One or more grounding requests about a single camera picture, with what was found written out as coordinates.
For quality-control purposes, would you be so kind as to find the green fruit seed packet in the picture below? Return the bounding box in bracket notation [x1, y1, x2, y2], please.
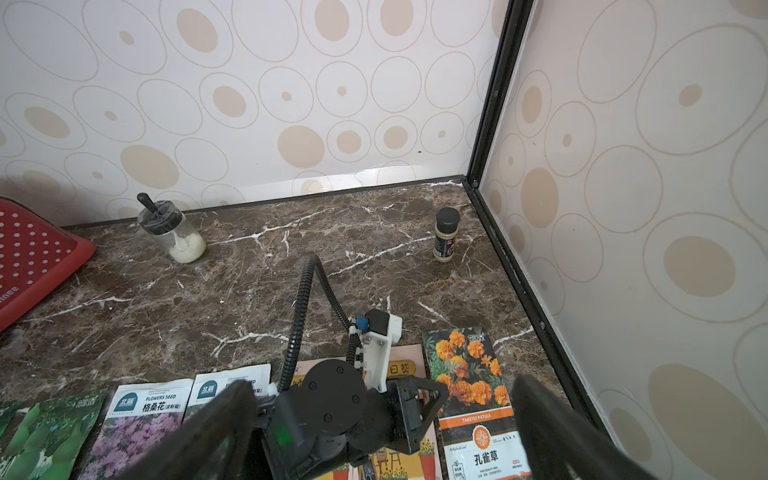
[1, 390, 107, 480]

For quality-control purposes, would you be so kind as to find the orange marigold seed packet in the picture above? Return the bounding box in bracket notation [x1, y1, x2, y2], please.
[423, 327, 532, 479]

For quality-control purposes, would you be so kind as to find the dark spice bottle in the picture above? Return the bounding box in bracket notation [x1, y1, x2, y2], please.
[433, 207, 460, 263]

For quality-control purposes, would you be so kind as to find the red polka dot toaster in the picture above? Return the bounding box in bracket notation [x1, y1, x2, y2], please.
[1, 197, 96, 330]

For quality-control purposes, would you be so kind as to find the small glass jar black lid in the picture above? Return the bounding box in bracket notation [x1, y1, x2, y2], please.
[137, 192, 207, 264]

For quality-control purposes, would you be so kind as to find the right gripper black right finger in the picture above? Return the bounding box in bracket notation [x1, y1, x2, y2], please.
[511, 375, 652, 479]

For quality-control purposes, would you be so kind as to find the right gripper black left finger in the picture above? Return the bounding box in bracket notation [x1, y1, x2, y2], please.
[119, 380, 256, 480]

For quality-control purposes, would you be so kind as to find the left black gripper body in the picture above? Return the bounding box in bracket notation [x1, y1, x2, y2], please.
[257, 359, 448, 479]

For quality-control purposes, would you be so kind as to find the pink cosmos flower seed packet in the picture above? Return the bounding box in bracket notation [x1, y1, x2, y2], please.
[80, 378, 193, 479]

